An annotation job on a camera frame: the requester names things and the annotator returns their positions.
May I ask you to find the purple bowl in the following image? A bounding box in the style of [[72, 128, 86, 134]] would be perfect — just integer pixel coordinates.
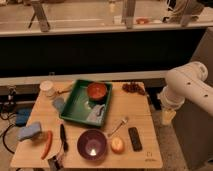
[[77, 129, 107, 161]]

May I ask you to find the small dark gadget table edge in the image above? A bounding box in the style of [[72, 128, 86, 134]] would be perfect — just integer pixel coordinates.
[[48, 155, 63, 171]]

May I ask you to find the blue grey cloth in tray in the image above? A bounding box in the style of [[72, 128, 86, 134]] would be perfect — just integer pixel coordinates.
[[87, 104, 105, 123]]

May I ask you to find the blue box off table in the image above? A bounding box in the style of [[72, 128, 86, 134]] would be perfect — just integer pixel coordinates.
[[15, 108, 32, 127]]

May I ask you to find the wooden spoon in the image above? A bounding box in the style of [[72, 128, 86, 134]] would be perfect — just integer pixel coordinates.
[[57, 83, 74, 95]]

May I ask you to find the green plastic tray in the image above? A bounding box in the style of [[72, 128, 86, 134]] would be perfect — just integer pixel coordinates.
[[59, 79, 112, 127]]

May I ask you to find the grey blue small cloth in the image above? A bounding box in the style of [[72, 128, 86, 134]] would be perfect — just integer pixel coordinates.
[[52, 97, 65, 112]]

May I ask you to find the black cable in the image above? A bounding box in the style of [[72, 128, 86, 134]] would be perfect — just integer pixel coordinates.
[[0, 109, 19, 155]]

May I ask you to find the black remote control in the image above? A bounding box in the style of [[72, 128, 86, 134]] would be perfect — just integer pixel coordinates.
[[128, 127, 142, 151]]

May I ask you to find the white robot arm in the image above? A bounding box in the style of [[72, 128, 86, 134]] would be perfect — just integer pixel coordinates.
[[158, 61, 213, 125]]

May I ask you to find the dark red grape bunch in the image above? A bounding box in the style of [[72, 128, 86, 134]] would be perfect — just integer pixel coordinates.
[[122, 82, 145, 95]]

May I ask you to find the orange red bowl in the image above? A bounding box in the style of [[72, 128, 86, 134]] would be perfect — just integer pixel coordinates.
[[87, 82, 107, 101]]

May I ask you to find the silver fork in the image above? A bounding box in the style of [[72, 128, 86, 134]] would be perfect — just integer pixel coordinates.
[[107, 117, 129, 137]]

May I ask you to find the black handled knife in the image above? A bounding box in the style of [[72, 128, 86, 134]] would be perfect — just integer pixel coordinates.
[[60, 124, 69, 152]]

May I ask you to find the blue sponge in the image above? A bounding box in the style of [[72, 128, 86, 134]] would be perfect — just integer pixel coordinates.
[[18, 122, 42, 141]]

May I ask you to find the white plastic cup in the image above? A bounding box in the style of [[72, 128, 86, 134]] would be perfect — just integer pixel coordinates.
[[40, 80, 55, 97]]

